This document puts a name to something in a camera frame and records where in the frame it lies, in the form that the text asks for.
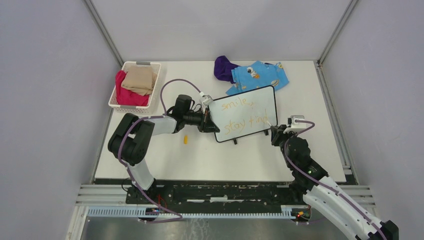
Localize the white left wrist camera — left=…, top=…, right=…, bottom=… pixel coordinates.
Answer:
left=199, top=91, right=214, bottom=112

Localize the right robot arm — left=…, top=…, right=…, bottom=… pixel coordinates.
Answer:
left=270, top=118, right=400, bottom=240

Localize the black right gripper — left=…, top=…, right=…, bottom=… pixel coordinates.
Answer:
left=270, top=124, right=298, bottom=169

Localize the blue patterned cloth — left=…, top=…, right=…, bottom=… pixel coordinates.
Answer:
left=226, top=61, right=289, bottom=96

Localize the white whiteboard black frame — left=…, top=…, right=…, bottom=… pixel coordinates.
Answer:
left=208, top=85, right=278, bottom=143

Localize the white perforated plastic basket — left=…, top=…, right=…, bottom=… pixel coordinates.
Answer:
left=108, top=61, right=165, bottom=115

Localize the purple cloth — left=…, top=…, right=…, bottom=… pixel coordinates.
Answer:
left=213, top=55, right=239, bottom=84

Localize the beige folded cloth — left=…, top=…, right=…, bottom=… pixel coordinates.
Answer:
left=121, top=65, right=157, bottom=96

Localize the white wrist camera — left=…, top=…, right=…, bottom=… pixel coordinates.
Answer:
left=199, top=91, right=214, bottom=112
left=283, top=115, right=316, bottom=134

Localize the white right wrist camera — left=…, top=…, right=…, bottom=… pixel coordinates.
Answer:
left=283, top=115, right=316, bottom=134

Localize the pink cloth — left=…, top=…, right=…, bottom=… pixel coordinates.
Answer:
left=115, top=70, right=149, bottom=107

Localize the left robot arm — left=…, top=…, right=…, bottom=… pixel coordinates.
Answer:
left=107, top=94, right=220, bottom=204

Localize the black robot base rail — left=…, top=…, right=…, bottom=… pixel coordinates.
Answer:
left=125, top=180, right=312, bottom=223

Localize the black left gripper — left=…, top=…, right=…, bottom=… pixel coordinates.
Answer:
left=183, top=107, right=220, bottom=134

